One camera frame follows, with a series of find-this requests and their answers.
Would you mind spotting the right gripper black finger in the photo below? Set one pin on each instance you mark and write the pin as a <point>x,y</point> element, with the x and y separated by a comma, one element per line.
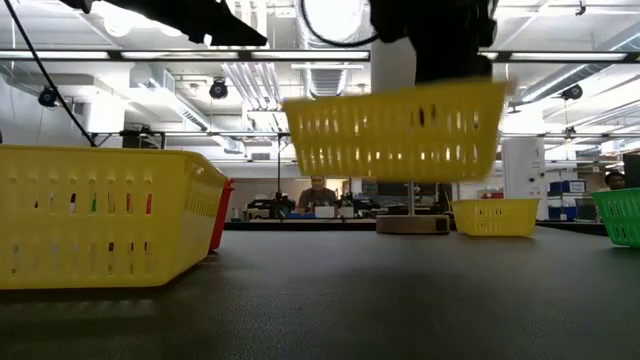
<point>450,70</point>

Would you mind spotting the black monitor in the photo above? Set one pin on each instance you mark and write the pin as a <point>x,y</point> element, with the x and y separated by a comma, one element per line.
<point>632,170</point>

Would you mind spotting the white shade wooden base lamp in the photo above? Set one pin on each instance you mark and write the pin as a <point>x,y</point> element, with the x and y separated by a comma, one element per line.
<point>412,225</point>

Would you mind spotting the blue tray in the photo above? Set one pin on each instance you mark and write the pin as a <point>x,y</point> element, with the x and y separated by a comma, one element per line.
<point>302,216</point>

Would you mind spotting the black round ceiling device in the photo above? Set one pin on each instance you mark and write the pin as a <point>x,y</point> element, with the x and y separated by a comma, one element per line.
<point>47,96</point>
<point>218,89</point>
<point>571,92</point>

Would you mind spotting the red plastic basket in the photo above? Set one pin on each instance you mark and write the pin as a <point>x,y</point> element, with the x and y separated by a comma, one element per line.
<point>222,215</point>

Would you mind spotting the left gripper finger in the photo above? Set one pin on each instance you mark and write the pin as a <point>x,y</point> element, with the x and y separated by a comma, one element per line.
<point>230,30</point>

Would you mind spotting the shelf with blue bins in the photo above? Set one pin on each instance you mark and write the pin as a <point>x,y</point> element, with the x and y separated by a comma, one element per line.
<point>560,187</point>

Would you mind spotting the black background rig frame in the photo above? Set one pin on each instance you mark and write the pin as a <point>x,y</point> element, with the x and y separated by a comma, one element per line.
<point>279,170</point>

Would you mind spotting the green plastic basket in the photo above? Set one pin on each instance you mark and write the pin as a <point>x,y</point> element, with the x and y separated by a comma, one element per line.
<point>625,200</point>

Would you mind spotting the black background robot arms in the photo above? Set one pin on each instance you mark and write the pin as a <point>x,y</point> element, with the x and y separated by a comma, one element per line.
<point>272,205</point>

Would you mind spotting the silver ventilation duct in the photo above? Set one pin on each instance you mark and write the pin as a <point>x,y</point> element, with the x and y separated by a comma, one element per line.
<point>327,82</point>

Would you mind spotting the yellow plastic basket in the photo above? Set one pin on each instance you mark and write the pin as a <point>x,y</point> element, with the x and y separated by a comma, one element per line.
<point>100,160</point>
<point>525,222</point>
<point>390,97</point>

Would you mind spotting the person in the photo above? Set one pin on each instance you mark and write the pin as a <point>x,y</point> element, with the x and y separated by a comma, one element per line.
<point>317,197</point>
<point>614,181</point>

